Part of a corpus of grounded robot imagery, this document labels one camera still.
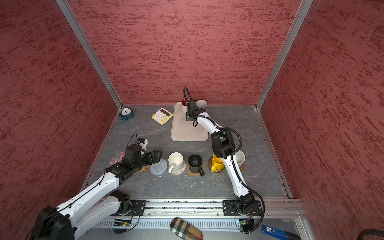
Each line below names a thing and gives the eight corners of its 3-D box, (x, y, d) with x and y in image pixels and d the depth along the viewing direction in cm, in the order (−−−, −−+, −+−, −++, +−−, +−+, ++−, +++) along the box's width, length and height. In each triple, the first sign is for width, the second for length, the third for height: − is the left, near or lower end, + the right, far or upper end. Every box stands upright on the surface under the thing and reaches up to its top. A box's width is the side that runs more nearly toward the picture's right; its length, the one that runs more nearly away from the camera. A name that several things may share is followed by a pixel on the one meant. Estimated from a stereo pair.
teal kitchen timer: (120, 121, 113) (117, 116, 109) (124, 112, 119) (122, 107, 115) (132, 121, 113) (130, 117, 109) (136, 112, 120) (134, 107, 116)
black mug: (188, 177, 86) (187, 171, 78) (188, 161, 92) (188, 154, 84) (203, 177, 86) (204, 171, 78) (203, 161, 92) (204, 154, 84)
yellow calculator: (151, 118, 115) (150, 116, 113) (162, 108, 122) (162, 106, 120) (162, 125, 111) (162, 123, 109) (173, 115, 117) (173, 113, 115)
